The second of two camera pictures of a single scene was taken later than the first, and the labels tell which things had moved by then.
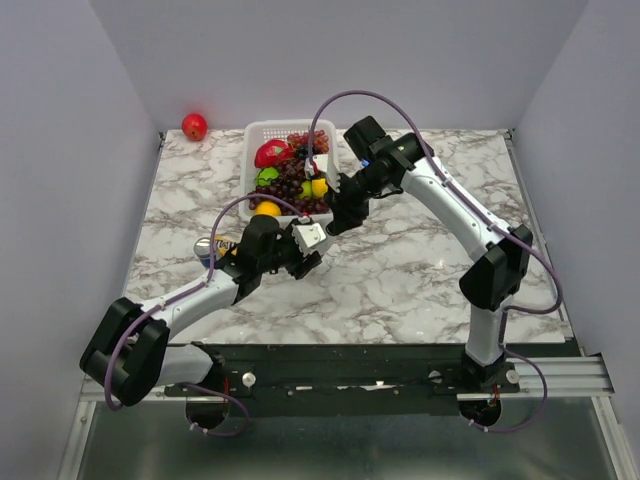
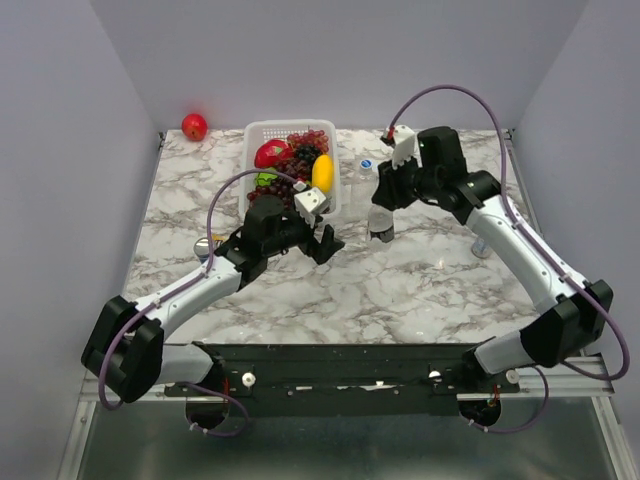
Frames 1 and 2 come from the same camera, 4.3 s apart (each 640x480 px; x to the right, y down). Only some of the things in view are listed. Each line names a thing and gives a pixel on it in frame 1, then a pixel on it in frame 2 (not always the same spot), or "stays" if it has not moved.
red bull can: (202, 249) stays
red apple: (194, 127) stays
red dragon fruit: (269, 152) stays
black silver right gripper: (344, 214) → (387, 194)
